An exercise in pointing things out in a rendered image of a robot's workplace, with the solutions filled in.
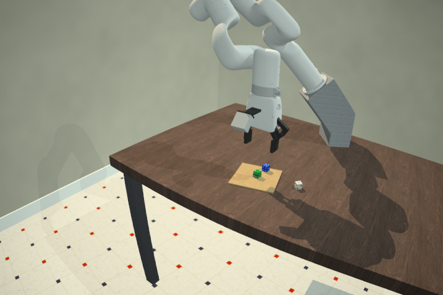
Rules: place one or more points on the tan mat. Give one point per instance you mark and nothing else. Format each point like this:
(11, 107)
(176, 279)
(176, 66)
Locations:
(243, 177)

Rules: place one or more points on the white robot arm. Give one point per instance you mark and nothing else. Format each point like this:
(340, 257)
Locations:
(265, 63)

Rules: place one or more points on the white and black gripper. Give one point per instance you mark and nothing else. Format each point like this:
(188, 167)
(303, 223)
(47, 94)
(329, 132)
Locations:
(267, 119)

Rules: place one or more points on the green die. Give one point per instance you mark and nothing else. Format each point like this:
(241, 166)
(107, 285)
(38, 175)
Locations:
(257, 173)

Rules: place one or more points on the blue die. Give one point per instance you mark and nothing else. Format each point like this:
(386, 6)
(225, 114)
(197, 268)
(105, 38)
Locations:
(265, 167)

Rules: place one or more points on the white die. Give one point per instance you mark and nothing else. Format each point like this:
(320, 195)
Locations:
(298, 185)

